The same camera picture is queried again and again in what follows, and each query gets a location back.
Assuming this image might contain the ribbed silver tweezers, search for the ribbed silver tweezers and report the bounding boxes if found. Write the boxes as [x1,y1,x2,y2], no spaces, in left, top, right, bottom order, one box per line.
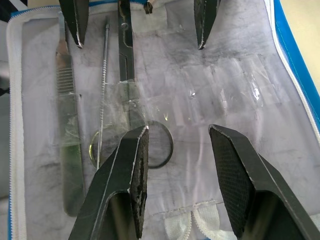
[54,11,85,218]

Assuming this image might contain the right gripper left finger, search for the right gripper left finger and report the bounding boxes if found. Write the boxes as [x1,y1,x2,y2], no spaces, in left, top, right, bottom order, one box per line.
[67,126,150,240]

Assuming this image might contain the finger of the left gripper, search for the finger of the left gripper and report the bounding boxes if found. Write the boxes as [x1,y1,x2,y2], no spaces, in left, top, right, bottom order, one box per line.
[193,0,222,50]
[58,0,90,49]

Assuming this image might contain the blue zippered instrument pack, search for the blue zippered instrument pack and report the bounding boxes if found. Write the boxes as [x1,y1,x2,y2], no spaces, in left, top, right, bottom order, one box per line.
[6,0,320,240]

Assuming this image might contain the metal surgical scissors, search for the metal surgical scissors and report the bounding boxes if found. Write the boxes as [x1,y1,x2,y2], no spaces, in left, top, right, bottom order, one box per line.
[88,0,174,170]

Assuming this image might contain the thin metal probe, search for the thin metal probe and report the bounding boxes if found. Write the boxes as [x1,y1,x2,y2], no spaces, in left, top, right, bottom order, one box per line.
[96,22,111,171]

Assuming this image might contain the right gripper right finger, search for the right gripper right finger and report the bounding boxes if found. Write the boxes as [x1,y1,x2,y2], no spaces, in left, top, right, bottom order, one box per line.
[208,124,320,240]

